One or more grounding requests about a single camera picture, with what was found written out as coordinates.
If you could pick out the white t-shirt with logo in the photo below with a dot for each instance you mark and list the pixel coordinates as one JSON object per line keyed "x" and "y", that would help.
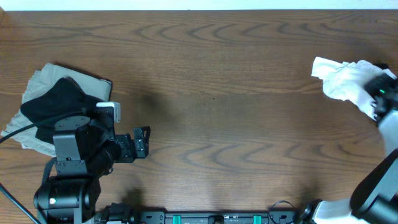
{"x": 346, "y": 81}

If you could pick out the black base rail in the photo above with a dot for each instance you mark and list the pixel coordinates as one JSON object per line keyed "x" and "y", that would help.
{"x": 124, "y": 214}

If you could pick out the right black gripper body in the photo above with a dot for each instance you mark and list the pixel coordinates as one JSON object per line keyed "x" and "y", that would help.
{"x": 380, "y": 90}

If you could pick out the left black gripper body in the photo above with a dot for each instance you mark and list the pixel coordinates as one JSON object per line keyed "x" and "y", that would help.
{"x": 131, "y": 147}

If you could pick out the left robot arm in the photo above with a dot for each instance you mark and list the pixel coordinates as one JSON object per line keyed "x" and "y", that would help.
{"x": 86, "y": 149}

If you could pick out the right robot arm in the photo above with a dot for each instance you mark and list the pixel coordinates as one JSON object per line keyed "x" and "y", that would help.
{"x": 374, "y": 200}

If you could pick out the crumpled black garment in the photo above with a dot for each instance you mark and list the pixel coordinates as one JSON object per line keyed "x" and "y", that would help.
{"x": 382, "y": 66}

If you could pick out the folded black garment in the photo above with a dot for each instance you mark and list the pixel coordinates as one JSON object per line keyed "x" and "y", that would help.
{"x": 64, "y": 97}

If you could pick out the folded beige garment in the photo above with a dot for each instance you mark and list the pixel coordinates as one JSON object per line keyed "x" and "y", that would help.
{"x": 39, "y": 136}

